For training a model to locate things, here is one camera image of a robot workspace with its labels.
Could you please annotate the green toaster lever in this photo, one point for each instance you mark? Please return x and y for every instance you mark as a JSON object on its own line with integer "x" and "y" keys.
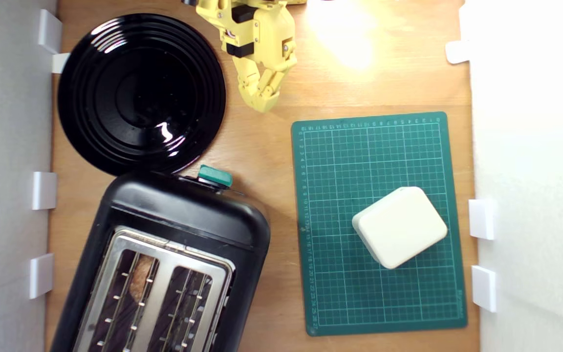
{"x": 215, "y": 177}

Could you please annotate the black two-slot toaster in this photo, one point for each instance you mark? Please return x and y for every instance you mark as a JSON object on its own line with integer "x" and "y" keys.
{"x": 184, "y": 210}

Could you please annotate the green cutting mat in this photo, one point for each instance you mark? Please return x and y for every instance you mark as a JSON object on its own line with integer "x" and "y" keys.
{"x": 335, "y": 171}

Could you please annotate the black round plate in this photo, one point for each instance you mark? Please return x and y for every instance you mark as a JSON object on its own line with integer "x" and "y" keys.
{"x": 115, "y": 122}

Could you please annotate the white block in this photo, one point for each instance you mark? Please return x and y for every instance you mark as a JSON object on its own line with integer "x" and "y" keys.
{"x": 401, "y": 227}

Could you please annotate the brown bread slice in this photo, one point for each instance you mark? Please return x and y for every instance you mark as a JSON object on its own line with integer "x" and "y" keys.
{"x": 140, "y": 278}

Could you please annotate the white wall clip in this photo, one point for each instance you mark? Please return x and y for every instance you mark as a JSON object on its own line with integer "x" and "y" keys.
{"x": 482, "y": 218}
{"x": 60, "y": 62}
{"x": 49, "y": 30}
{"x": 457, "y": 51}
{"x": 41, "y": 275}
{"x": 484, "y": 288}
{"x": 44, "y": 190}

